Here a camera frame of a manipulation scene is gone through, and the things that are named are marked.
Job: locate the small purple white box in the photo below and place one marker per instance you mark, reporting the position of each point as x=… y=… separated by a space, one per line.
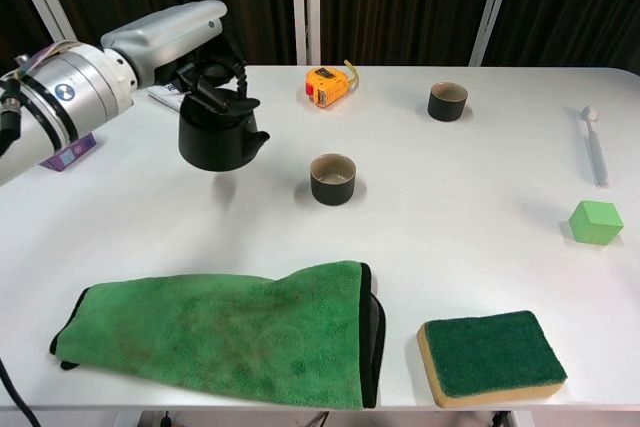
x=70 y=154

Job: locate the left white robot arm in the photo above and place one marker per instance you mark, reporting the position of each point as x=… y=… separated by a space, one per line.
x=65 y=97

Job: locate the grey toothbrush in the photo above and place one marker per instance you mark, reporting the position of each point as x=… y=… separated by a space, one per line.
x=595 y=147

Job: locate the dark ceramic cup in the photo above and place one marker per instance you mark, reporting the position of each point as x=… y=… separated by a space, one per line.
x=332 y=192
x=447 y=107

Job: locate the white partition frame post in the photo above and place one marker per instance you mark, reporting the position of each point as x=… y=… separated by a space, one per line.
x=55 y=7
x=305 y=2
x=492 y=7

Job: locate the green cube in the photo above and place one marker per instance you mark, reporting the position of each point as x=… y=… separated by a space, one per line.
x=595 y=224

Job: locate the green microfibre cloth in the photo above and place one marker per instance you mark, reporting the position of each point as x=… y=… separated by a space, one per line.
x=215 y=332

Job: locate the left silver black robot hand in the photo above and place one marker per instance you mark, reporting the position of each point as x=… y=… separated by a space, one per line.
x=165 y=37

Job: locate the black teapot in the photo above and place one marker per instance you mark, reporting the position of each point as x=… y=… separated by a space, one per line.
x=215 y=147

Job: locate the green yellow sponge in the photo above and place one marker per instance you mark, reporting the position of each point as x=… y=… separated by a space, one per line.
x=492 y=352

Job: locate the white toothpaste tube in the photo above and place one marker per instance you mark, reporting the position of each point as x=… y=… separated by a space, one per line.
x=167 y=97

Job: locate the yellow tape measure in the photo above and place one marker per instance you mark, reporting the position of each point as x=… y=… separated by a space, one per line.
x=326 y=87

